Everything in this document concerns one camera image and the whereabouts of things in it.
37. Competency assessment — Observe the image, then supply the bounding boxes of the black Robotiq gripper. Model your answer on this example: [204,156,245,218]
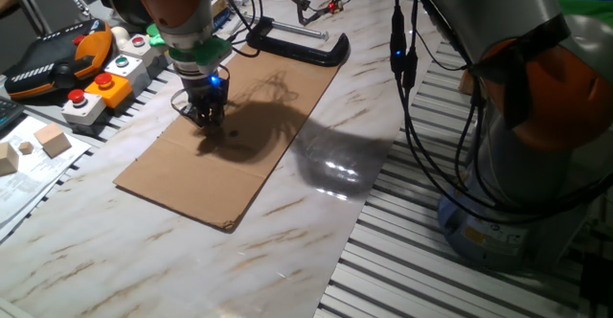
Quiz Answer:
[179,71,231,128]

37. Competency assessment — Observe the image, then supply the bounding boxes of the brown cardboard sheet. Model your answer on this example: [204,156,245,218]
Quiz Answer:
[113,44,341,233]

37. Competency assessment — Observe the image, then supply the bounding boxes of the white box green lamp button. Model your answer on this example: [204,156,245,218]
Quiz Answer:
[103,54,152,98]

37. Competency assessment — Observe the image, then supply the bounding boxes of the white box small red button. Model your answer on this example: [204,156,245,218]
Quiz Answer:
[118,34,167,78]

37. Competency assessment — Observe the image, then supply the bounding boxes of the blue flat box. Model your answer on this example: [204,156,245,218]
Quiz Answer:
[213,9,234,31]

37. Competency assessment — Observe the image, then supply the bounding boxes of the orange box red button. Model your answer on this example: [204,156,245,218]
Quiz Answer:
[84,72,133,109]

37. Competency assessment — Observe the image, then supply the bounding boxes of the black C-clamp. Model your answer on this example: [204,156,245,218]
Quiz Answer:
[245,15,352,68]

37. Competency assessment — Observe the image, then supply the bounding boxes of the white round ball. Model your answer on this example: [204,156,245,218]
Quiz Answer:
[109,25,131,50]

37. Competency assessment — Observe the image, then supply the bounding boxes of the white box red mushroom button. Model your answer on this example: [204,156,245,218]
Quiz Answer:
[60,88,107,126]

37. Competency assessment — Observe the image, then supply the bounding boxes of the medium wooden cube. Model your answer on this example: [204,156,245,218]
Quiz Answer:
[33,122,73,159]

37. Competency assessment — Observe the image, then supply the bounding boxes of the sensor board red lights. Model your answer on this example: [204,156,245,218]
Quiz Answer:
[289,0,346,27]

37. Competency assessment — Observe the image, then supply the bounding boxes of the black orange teach pendant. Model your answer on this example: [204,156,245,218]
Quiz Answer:
[3,18,114,101]

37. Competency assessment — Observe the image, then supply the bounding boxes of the white marble pattern sheet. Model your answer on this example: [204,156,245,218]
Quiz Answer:
[0,0,449,318]

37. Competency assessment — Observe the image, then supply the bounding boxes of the printed white paper sheets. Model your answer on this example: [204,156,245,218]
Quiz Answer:
[0,115,93,242]

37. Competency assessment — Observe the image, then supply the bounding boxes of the black computer keyboard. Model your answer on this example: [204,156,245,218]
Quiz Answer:
[0,96,26,132]

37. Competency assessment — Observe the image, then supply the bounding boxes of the large wooden cube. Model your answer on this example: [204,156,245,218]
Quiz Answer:
[0,141,20,177]

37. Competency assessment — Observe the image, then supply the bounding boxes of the thin grey sensor cable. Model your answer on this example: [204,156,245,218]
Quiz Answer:
[170,86,197,123]

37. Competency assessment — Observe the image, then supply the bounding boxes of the black cable blue light plug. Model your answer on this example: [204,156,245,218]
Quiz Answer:
[388,0,509,218]

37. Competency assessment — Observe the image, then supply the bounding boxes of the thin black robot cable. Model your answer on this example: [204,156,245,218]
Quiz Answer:
[452,82,542,218]

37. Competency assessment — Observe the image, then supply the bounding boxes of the black velcro strap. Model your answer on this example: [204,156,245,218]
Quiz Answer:
[466,13,571,130]

